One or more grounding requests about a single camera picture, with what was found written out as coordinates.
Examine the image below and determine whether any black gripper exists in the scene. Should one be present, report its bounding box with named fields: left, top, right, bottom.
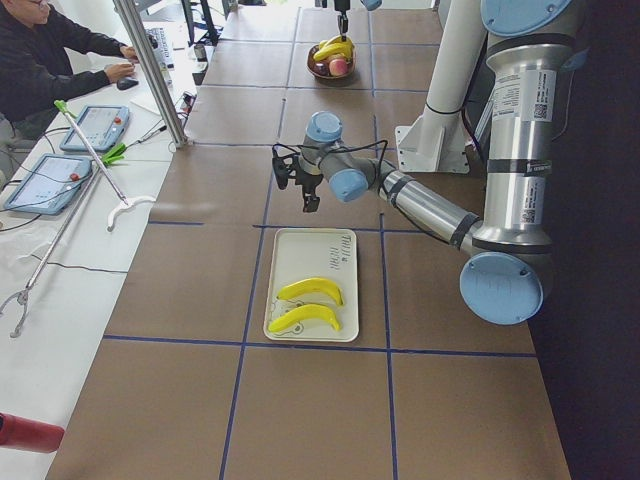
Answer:
left=295, top=168, right=323, bottom=213
left=334, top=0, right=350, bottom=41

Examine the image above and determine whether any yellow banana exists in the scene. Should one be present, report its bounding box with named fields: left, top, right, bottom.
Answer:
left=276, top=277, right=344, bottom=306
left=313, top=35, right=354, bottom=62
left=267, top=304, right=342, bottom=333

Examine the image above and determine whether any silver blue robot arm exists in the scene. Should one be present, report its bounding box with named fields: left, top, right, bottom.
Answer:
left=334, top=0, right=382, bottom=40
left=272, top=1, right=587, bottom=325

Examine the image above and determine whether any brown wicker basket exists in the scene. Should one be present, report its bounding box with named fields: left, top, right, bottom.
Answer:
left=307, top=44, right=355, bottom=81

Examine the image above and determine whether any red apple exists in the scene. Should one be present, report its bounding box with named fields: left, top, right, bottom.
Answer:
left=328, top=58, right=350, bottom=77

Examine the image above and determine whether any purple eggplant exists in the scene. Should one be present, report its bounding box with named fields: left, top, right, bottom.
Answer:
left=312, top=62, right=330, bottom=77

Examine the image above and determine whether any white bear tray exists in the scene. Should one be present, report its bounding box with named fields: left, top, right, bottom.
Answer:
left=263, top=228, right=359, bottom=342

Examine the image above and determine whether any metal cup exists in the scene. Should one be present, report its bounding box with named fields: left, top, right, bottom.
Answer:
left=193, top=44, right=208, bottom=63

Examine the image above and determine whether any far teach pendant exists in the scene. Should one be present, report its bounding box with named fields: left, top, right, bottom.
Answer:
left=74, top=105, right=130, bottom=153

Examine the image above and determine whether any teach pendant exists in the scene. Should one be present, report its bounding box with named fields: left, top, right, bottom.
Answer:
left=3, top=154, right=93, bottom=215
left=74, top=105, right=130, bottom=153

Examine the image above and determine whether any black computer mouse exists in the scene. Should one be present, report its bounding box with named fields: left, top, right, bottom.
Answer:
left=116, top=76, right=139, bottom=91

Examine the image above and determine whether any near teach pendant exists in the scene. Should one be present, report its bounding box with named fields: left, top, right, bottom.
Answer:
left=3, top=154, right=93, bottom=215

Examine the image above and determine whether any person in black jacket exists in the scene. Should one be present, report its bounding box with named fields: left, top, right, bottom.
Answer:
left=1, top=1, right=138, bottom=140

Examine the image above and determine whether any long metal reacher tool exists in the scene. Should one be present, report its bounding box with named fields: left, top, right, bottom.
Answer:
left=0, top=99, right=156, bottom=339

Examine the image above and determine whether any red bottle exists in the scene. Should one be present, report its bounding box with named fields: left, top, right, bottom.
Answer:
left=0, top=413, right=65, bottom=453

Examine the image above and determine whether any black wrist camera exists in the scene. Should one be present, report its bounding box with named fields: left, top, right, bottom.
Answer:
left=271, top=143, right=300, bottom=190

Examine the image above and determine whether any aluminium frame post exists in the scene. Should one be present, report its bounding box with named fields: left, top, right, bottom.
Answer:
left=113, top=0, right=189, bottom=150

